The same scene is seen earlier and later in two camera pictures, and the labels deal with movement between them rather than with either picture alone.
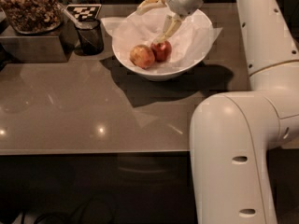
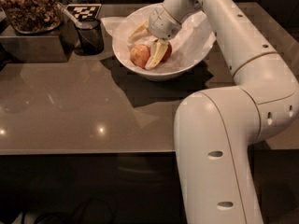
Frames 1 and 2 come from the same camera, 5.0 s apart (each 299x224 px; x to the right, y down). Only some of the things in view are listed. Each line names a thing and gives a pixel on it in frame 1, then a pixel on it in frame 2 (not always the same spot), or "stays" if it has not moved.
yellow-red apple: (142, 56) stays
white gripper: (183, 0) -> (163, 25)
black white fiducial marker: (85, 11) stays
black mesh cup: (91, 39) stays
